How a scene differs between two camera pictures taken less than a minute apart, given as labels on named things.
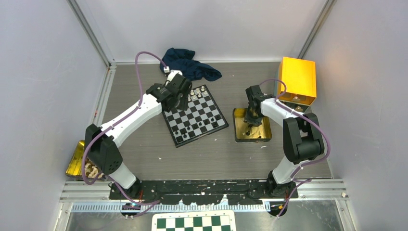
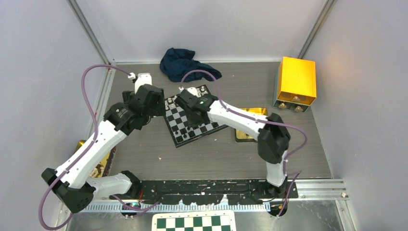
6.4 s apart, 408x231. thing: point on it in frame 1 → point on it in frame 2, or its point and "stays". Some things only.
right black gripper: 248,119 → 194,122
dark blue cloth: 183,60 stays
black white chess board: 202,116 stays
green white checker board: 213,220 stays
